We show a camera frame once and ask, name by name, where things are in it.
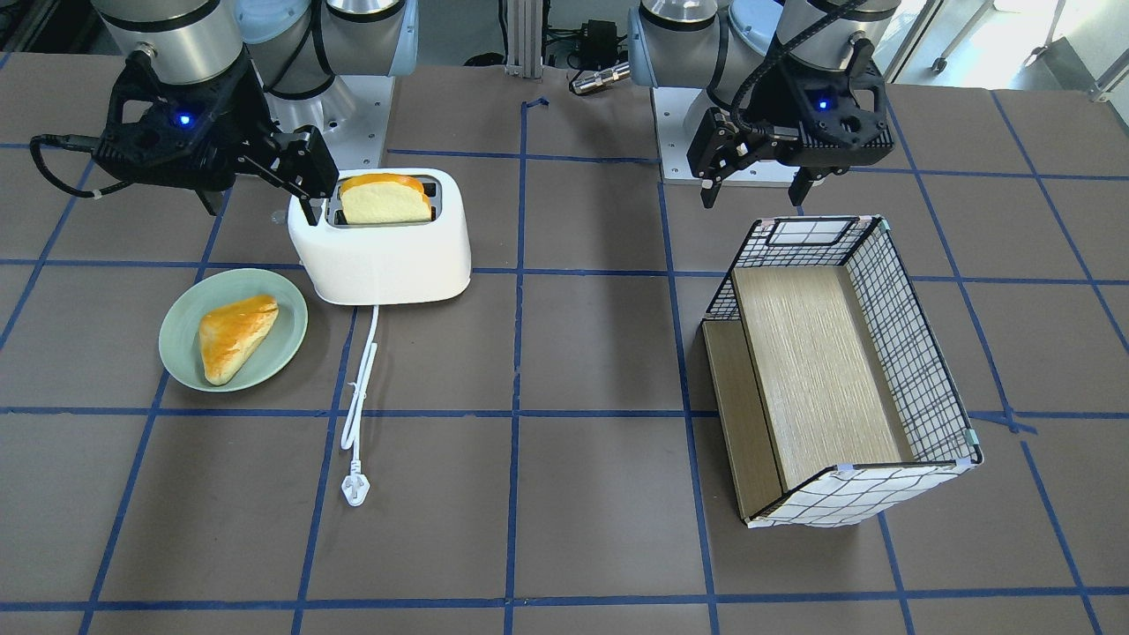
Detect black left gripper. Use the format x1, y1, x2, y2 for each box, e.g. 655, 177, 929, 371
688, 37, 895, 209

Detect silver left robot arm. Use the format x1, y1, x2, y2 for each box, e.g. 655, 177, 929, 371
629, 1, 898, 208

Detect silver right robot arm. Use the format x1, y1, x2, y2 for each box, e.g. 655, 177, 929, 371
91, 1, 418, 225

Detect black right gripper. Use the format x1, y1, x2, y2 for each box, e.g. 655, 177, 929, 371
93, 47, 340, 228

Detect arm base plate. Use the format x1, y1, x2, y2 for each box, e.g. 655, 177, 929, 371
653, 87, 798, 188
265, 75, 396, 173

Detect bread slice in toaster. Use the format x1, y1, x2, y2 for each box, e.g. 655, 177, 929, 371
339, 173, 435, 225

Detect green plate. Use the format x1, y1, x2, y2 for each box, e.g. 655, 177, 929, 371
159, 268, 308, 392

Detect metal cylindrical connector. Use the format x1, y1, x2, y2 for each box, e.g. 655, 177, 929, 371
568, 62, 632, 96

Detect white toaster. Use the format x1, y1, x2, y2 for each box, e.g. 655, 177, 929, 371
287, 168, 472, 305

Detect wire grid shelf basket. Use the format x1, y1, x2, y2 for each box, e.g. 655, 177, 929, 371
701, 214, 983, 529

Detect triangular bread on plate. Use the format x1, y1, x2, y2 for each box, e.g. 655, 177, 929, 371
198, 294, 279, 385

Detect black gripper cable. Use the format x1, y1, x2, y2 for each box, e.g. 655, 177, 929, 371
29, 132, 133, 199

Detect white power cord with plug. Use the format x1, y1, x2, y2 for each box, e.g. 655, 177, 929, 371
340, 304, 380, 508

